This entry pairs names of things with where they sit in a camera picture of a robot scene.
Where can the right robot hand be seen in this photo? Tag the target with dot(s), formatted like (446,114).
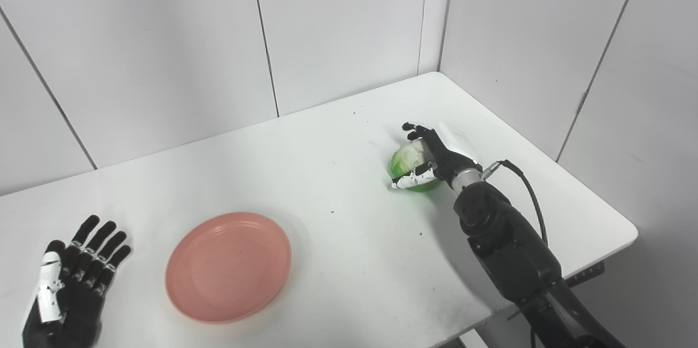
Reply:
(441,157)

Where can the pink plate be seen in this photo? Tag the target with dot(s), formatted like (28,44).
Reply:
(228,267)

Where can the green white cabbage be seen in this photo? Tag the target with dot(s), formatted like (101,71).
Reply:
(409,165)

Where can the black table frame bracket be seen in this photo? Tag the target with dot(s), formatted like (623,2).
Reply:
(586,274)

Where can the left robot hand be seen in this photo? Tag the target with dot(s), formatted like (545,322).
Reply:
(71,293)

